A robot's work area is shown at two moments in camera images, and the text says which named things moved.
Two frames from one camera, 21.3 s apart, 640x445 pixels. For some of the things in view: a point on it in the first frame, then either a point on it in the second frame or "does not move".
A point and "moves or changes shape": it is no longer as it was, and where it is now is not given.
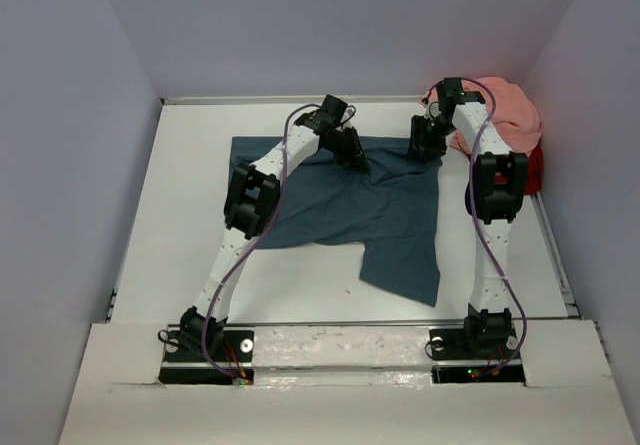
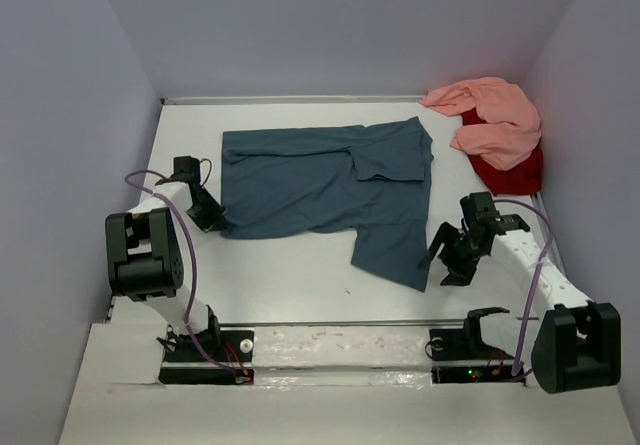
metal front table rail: x=345 y=322 does not move
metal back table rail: x=284 y=100 does not move
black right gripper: x=418 y=125 to x=460 y=274
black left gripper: x=354 y=158 to x=215 y=218
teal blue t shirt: x=392 y=208 moves or changes shape
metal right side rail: x=550 y=240 does not move
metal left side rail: x=112 y=304 does not move
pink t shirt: x=513 y=115 does not move
